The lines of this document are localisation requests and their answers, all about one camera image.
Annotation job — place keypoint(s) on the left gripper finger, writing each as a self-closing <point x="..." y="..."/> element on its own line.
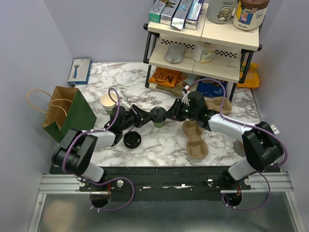
<point x="139" y="112"/>
<point x="144" y="120"/>

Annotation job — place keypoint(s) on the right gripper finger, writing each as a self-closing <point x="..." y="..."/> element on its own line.
<point x="171" y="117"/>
<point x="174" y="110"/>

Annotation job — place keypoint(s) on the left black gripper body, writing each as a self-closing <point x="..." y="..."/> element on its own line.
<point x="131" y="120"/>

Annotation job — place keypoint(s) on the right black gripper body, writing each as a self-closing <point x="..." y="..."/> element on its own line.
<point x="186" y="112"/>

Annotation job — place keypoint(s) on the single black plastic lid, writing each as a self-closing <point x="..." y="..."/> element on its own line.
<point x="158" y="114"/>

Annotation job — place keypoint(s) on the single green paper cup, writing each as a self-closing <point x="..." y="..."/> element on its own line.
<point x="159" y="123"/>

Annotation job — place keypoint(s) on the green paper cup stack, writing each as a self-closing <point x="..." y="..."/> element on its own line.
<point x="108" y="102"/>

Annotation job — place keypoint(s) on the black plastic lid stack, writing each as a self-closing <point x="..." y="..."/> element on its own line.
<point x="132" y="139"/>

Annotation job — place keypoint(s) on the brown pulp cup carrier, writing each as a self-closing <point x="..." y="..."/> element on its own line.
<point x="196" y="146"/>
<point x="215" y="104"/>

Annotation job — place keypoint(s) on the brown paper bag green side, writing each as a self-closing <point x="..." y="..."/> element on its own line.
<point x="67" y="109"/>

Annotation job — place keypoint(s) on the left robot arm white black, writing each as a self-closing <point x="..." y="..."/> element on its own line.
<point x="74" y="152"/>

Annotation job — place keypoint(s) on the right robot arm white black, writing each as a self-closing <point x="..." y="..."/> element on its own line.
<point x="261" y="146"/>

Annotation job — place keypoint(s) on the orange kettle chips bag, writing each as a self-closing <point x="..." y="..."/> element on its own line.
<point x="165" y="77"/>

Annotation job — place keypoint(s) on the grey cup with straws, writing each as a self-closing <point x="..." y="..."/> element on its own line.
<point x="239" y="147"/>

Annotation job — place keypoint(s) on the white paper roll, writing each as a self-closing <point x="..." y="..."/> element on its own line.
<point x="203" y="52"/>

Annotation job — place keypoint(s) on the blue razor package box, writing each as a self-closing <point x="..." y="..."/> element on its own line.
<point x="80" y="71"/>

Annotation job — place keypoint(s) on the yellow snack bag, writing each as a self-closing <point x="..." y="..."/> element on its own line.
<point x="252" y="78"/>

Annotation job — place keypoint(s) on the cream black tiered shelf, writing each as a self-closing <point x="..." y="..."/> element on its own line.
<point x="219" y="51"/>

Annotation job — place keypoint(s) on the white blue toothpaste box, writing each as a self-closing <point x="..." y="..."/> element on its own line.
<point x="191" y="21"/>

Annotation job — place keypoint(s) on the silver blue toothpaste box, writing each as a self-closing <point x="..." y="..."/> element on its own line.
<point x="178" y="20"/>

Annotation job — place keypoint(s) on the teal toothpaste box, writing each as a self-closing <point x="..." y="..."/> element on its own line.
<point x="156" y="10"/>

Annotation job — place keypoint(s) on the grey cartoon mug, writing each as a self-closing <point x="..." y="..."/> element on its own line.
<point x="219" y="11"/>

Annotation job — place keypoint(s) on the white cartoon canister brown lid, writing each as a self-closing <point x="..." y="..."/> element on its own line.
<point x="249" y="14"/>

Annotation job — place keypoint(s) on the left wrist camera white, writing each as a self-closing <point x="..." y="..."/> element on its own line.
<point x="125" y="102"/>

